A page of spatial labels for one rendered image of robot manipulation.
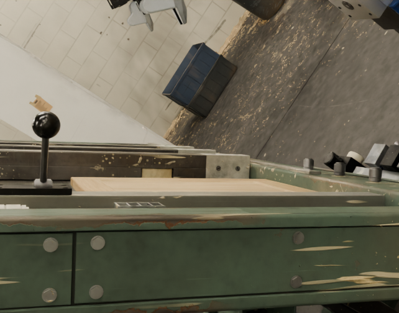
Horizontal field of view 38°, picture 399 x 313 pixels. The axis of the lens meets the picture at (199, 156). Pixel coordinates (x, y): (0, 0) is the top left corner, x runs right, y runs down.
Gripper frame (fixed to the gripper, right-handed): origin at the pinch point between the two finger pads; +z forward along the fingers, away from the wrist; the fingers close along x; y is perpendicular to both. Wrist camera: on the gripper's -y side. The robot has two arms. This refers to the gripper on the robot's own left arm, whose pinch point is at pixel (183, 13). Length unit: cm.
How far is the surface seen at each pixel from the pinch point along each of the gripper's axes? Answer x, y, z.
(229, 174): -54, -1, 46
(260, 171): -48, -8, 47
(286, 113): -282, -83, 108
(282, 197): 6.0, 0.0, 32.7
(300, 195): 5.6, -2.9, 34.2
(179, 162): -53, 9, 36
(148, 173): -52, 18, 34
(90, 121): -414, 43, 67
